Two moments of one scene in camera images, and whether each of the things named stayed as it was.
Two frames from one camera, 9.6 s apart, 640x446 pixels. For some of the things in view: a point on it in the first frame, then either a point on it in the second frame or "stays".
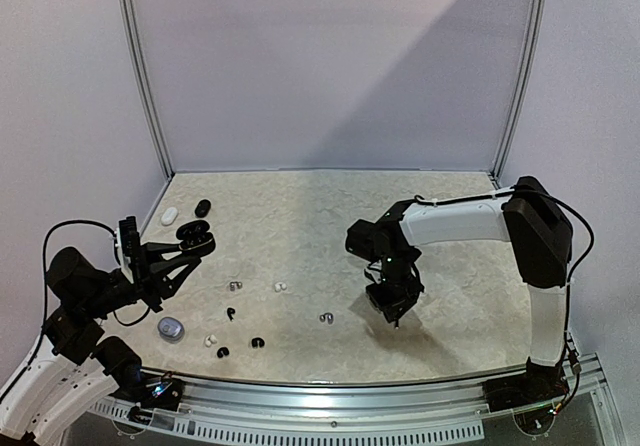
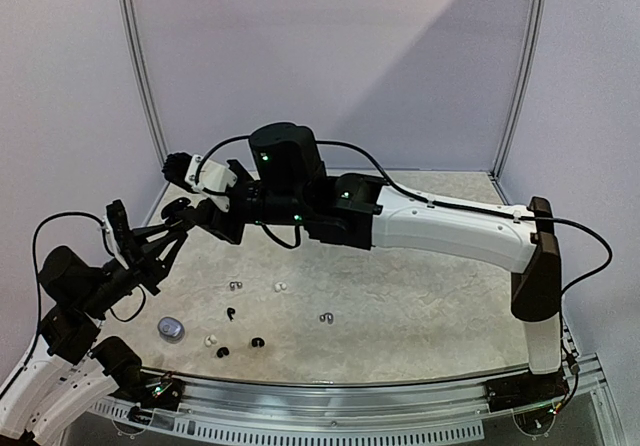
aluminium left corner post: (141, 70) stays
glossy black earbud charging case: (196, 238) -> (174, 206)
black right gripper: (388, 301) -> (226, 218)
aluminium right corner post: (517, 118) stays
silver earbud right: (329, 316) stays
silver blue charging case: (171, 328) stays
